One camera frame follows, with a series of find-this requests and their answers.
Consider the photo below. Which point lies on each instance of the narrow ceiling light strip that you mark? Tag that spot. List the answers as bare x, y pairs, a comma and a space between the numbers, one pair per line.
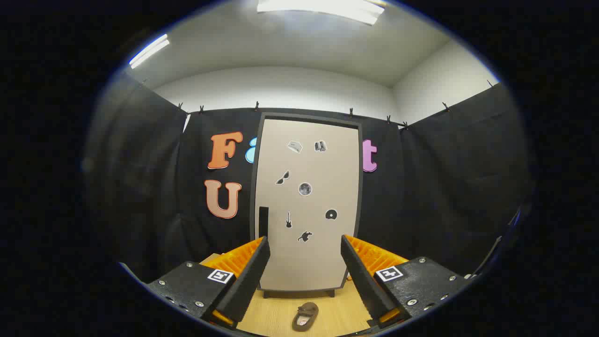
149, 50

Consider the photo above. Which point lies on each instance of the brown fuzzy shoe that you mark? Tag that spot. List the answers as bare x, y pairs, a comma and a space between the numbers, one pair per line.
305, 311

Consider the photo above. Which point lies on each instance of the dark grey shoe cabinet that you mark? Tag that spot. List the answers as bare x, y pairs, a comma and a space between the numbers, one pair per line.
304, 117

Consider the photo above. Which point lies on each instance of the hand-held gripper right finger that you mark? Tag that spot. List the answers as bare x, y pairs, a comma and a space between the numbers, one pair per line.
362, 281

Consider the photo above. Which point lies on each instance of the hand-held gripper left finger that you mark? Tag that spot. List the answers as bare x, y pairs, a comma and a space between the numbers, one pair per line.
250, 281

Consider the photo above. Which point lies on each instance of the wide ceiling light panel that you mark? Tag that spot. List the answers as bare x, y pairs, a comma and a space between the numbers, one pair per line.
323, 7

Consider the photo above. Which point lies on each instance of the beige shoe cabinet door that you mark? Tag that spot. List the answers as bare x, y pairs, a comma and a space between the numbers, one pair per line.
318, 262

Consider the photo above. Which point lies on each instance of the black backdrop cloth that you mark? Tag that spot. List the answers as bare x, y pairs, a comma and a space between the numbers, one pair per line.
444, 187

